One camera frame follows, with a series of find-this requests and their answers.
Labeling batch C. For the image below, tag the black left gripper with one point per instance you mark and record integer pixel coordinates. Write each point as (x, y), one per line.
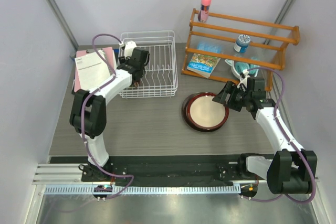
(124, 61)

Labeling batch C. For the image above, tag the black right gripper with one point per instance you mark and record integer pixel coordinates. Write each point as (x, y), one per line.
(228, 88)

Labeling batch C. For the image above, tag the dark red cream plate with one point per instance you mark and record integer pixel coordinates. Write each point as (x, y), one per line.
(204, 114)

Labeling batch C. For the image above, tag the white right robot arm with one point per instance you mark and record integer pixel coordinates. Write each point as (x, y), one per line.
(292, 169)

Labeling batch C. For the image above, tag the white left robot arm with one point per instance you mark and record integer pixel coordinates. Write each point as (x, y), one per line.
(98, 79)

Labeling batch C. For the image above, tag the orange wooden shelf rack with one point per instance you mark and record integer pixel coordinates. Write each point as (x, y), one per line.
(227, 41)

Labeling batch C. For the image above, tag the teal cat ear headphones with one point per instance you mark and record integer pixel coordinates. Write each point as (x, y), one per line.
(238, 67)

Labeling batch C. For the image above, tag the blue paperback book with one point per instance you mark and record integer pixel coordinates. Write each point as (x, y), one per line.
(203, 65)

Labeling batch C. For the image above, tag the dark blue notebook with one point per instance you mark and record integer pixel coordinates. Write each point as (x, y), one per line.
(117, 55)

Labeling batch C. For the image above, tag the clear blue plastic box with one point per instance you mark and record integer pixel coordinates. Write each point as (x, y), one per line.
(208, 47)

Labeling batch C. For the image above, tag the blue lidded jar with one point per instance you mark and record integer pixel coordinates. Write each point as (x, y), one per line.
(241, 43)

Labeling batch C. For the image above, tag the pink capped bottle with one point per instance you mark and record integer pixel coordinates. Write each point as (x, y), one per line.
(204, 11)

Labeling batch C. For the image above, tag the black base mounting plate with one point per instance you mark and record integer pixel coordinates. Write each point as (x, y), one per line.
(174, 159)

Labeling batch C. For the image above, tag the white wire dish rack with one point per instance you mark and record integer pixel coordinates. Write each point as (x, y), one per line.
(160, 78)

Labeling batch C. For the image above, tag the white slotted cable duct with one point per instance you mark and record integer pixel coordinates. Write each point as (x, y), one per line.
(100, 190)

